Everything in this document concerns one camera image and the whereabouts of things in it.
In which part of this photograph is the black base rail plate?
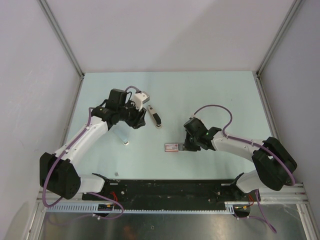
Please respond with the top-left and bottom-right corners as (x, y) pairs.
(82, 179), (255, 211)

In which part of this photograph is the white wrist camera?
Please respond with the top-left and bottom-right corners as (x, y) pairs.
(190, 114), (201, 120)
(132, 91), (150, 111)

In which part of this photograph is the aluminium frame post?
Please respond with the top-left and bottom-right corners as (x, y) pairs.
(256, 0), (305, 76)
(37, 0), (84, 77)

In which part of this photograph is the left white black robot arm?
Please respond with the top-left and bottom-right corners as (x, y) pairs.
(39, 88), (150, 200)

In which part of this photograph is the grey slotted cable duct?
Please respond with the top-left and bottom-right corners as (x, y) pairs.
(44, 201), (251, 215)

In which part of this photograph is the right aluminium frame post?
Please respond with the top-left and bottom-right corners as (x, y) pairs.
(256, 0), (305, 76)

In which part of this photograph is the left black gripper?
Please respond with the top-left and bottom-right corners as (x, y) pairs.
(118, 99), (147, 129)

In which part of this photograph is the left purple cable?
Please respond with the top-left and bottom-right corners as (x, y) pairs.
(41, 85), (125, 221)

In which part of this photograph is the red white staple box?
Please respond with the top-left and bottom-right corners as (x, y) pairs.
(164, 143), (185, 152)

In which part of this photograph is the left aluminium frame post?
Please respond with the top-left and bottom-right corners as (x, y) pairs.
(37, 0), (84, 77)

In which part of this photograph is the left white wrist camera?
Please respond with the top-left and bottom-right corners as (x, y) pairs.
(132, 91), (150, 111)

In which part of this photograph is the beige black stapler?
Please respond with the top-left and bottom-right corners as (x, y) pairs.
(147, 105), (162, 129)

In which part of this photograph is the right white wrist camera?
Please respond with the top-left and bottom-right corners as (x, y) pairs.
(190, 114), (201, 120)

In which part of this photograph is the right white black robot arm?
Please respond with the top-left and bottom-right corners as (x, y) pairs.
(183, 117), (298, 201)

